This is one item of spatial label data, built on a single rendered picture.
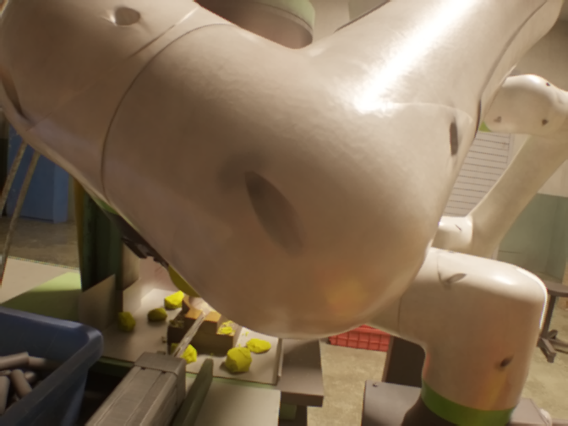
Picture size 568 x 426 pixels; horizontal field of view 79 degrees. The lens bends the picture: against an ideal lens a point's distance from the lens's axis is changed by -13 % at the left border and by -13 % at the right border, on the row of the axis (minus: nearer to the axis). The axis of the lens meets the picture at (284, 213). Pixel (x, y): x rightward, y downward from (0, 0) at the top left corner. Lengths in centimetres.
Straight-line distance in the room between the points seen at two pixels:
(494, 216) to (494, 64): 86
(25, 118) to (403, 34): 17
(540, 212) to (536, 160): 617
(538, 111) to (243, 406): 72
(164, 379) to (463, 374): 32
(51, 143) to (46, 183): 661
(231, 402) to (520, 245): 676
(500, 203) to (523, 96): 32
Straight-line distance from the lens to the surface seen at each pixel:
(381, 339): 294
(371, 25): 18
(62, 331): 51
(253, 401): 45
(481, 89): 20
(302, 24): 54
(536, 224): 716
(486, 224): 108
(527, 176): 103
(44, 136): 19
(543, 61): 736
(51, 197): 676
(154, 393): 34
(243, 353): 51
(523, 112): 85
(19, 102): 20
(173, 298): 68
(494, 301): 46
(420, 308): 48
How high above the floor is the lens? 126
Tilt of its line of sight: 7 degrees down
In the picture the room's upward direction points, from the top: 6 degrees clockwise
